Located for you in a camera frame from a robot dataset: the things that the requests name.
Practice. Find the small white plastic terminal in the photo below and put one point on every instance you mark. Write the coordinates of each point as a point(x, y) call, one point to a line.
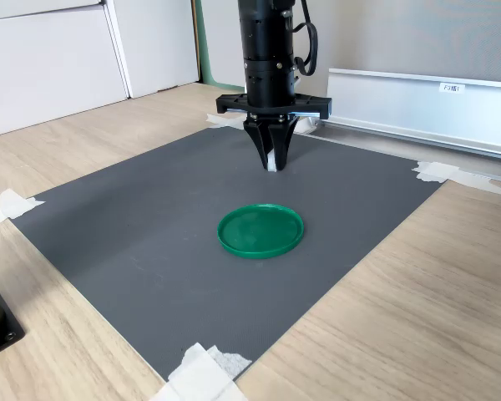
point(271, 165)

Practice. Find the dark grey mat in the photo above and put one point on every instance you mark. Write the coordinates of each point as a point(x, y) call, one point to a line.
point(150, 234)

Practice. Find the grey partition panel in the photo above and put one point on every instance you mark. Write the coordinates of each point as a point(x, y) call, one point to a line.
point(401, 33)

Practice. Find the green partition edge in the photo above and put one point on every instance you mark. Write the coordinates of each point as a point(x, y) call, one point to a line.
point(204, 50)

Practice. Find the white masking tape piece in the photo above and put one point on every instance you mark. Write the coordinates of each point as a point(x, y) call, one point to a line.
point(221, 120)
point(436, 171)
point(196, 376)
point(12, 202)

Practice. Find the small white label sticker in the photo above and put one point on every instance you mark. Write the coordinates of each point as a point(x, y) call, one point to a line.
point(452, 87)

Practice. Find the white cabinet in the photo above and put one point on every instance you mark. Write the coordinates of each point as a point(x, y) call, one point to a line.
point(46, 62)

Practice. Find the round green lid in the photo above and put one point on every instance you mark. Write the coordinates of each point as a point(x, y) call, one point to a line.
point(259, 231)

